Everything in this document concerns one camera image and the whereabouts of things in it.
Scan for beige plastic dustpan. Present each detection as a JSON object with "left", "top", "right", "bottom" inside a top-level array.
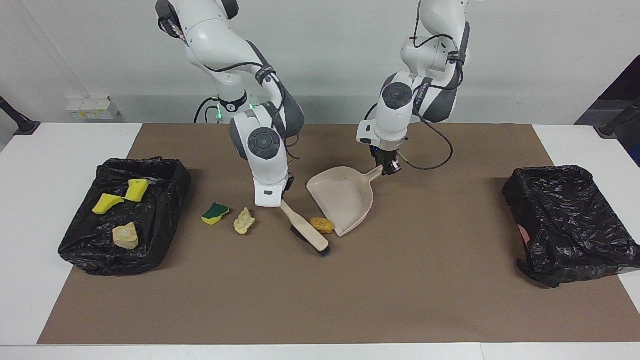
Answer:
[{"left": 306, "top": 165, "right": 385, "bottom": 238}]

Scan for beige hand brush black bristles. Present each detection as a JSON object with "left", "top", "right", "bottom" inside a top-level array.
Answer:
[{"left": 280, "top": 200, "right": 333, "bottom": 257}]

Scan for golden brown foam chunk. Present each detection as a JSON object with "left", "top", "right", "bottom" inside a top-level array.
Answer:
[{"left": 309, "top": 216, "right": 335, "bottom": 235}]

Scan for yellow green sponge piece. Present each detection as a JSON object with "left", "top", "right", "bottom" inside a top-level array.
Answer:
[
  {"left": 92, "top": 193, "right": 125, "bottom": 215},
  {"left": 201, "top": 202, "right": 231, "bottom": 226},
  {"left": 124, "top": 178, "right": 150, "bottom": 203}
]

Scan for orange crusted cream foam chunk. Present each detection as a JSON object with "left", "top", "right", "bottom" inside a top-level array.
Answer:
[{"left": 112, "top": 221, "right": 140, "bottom": 250}]

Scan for black trash bag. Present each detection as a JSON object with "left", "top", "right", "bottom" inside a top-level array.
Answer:
[
  {"left": 502, "top": 165, "right": 640, "bottom": 289},
  {"left": 58, "top": 157, "right": 192, "bottom": 277}
]

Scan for brown paper table mat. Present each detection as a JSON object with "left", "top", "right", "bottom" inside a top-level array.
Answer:
[{"left": 37, "top": 123, "right": 640, "bottom": 346}]

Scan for black stand leg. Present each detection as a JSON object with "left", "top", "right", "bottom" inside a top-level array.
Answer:
[
  {"left": 597, "top": 97, "right": 640, "bottom": 139},
  {"left": 0, "top": 95, "right": 41, "bottom": 136}
]

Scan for dark fabric panel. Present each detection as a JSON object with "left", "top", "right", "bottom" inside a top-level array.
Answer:
[{"left": 574, "top": 54, "right": 640, "bottom": 126}]

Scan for black right arm base cable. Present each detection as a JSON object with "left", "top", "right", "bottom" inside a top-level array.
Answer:
[{"left": 193, "top": 96, "right": 221, "bottom": 124}]

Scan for white wall socket box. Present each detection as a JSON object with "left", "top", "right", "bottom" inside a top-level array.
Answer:
[{"left": 66, "top": 96, "right": 121, "bottom": 121}]

